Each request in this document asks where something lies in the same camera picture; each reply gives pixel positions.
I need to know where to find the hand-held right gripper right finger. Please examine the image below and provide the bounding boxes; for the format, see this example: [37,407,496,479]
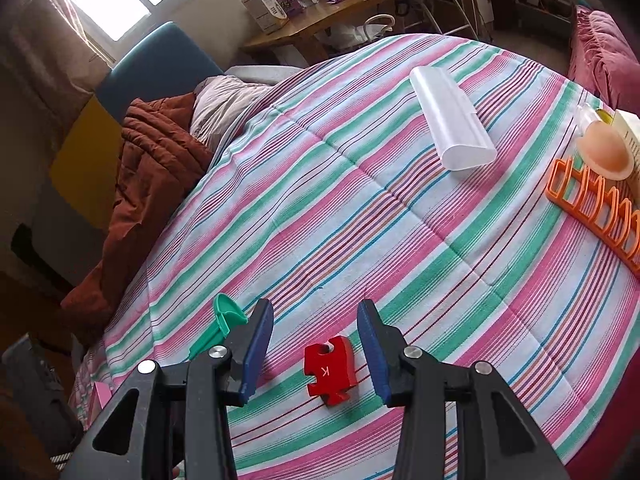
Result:
[356,299,571,480]

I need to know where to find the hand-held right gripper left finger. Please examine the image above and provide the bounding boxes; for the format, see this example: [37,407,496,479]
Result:
[60,299,275,480]

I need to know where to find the green plastic funnel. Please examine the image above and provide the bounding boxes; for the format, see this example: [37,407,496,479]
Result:
[187,293,249,361]

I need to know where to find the red puzzle piece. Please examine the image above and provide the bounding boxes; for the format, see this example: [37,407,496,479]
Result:
[304,336,359,406]

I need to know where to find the striped bedspread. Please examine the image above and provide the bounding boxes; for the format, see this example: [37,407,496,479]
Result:
[67,32,640,480]

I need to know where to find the dark grey box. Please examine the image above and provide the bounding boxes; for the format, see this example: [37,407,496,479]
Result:
[0,332,83,456]

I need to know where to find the brown quilt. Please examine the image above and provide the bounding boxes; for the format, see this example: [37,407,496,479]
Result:
[60,92,216,321]

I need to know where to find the wooden wardrobe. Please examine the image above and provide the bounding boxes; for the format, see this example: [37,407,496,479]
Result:
[0,270,76,356]

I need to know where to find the translucent white plastic case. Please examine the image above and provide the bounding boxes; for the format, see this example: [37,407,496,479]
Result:
[409,66,498,171]

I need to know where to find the pale pink pillow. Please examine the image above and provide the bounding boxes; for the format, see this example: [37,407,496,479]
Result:
[190,76,273,148]

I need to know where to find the orange plastic rack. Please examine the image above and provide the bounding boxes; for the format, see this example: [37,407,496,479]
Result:
[545,157,640,278]

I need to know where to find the grey yellow blue headboard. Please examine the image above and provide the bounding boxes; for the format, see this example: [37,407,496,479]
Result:
[32,21,223,281]

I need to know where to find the grey bed sheet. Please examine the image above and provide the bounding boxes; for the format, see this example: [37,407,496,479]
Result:
[222,64,301,86]

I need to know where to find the clear plastic bottle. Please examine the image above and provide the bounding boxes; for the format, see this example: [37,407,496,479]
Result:
[575,102,601,133]

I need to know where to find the white plastic bag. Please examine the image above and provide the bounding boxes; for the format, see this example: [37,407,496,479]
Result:
[330,12,396,51]

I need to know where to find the wooden desk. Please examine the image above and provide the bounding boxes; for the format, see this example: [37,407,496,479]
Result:
[240,0,398,66]

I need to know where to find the tall white box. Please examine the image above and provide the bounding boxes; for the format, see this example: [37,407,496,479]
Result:
[236,0,288,35]

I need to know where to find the beige curtain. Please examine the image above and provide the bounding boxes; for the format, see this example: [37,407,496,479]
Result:
[0,0,111,126]

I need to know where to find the pink fleece blanket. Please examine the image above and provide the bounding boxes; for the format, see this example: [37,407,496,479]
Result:
[567,4,640,116]

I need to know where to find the storage shelf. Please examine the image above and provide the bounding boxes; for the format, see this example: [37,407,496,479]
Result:
[512,0,573,36]

